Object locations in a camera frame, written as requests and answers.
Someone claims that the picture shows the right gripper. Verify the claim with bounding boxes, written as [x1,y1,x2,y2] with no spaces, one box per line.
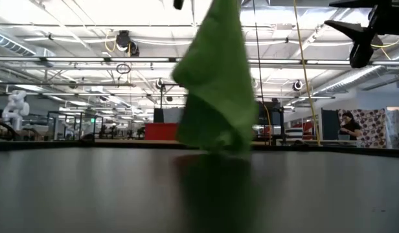
[325,0,399,69]

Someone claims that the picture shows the green microfibre towel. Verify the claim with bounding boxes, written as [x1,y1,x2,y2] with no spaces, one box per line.
[171,0,259,155]

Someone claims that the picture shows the circle-patterned cloth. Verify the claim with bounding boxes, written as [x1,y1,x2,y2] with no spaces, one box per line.
[337,108,393,150]

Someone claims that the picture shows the pale patterned cloth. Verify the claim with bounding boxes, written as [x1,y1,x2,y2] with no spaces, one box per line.
[386,109,399,139]

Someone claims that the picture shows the dark partition panel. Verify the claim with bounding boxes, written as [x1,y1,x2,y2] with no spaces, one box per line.
[321,107,341,140]

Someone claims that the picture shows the person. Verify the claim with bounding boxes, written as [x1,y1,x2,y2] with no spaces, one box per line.
[337,111,363,142]

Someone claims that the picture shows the grey cloth panel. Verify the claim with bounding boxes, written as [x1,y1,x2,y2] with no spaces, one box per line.
[153,107,185,124]

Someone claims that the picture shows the red storage bin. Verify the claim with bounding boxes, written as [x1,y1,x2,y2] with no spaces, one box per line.
[144,122,179,142]

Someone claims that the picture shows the black monitor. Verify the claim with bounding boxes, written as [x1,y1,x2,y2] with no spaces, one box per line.
[256,101,282,127]

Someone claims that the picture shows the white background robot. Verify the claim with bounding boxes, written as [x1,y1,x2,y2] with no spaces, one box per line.
[1,89,30,131]

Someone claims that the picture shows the silver ventilation duct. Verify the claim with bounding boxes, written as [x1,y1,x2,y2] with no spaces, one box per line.
[0,31,56,67]
[311,63,399,96]

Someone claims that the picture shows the ceiling light rail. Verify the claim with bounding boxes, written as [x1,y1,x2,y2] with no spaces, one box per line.
[0,56,399,65]

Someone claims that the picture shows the yellow-orange hanging cable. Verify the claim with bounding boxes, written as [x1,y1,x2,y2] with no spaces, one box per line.
[292,0,322,147]

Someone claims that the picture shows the black cable loop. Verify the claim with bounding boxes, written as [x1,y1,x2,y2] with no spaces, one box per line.
[115,63,132,75]

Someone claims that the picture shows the black hanging cable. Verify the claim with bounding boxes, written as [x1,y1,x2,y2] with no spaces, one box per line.
[252,0,272,146]

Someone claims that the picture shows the black frame stand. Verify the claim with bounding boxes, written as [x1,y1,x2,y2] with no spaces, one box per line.
[159,83,184,109]

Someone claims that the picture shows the black cage frame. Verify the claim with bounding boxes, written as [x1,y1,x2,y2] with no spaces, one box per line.
[46,111,105,140]

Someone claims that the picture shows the black table frame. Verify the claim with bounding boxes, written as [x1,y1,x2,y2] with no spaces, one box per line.
[0,139,399,159]

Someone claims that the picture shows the black curved hose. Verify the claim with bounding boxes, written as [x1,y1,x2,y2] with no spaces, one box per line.
[0,119,17,142]

